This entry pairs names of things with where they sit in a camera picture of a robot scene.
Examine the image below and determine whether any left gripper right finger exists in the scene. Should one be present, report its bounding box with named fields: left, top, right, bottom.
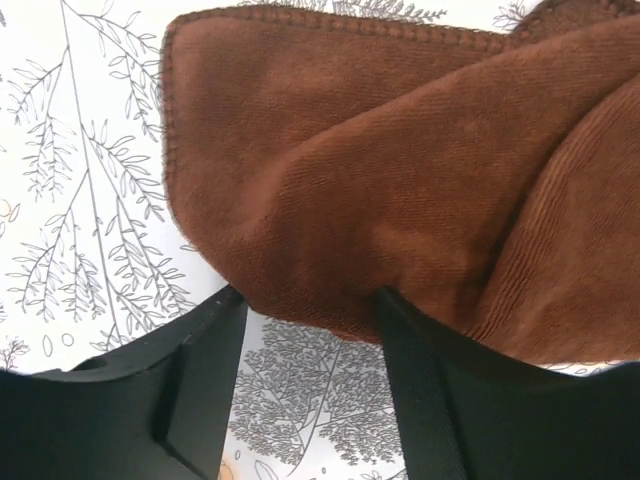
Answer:
left=375, top=289, right=639, bottom=480

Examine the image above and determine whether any brown towel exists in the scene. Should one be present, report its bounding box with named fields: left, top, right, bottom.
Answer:
left=162, top=1, right=639, bottom=364

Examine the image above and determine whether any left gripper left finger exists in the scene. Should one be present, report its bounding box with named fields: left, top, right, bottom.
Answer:
left=1, top=287, right=247, bottom=479

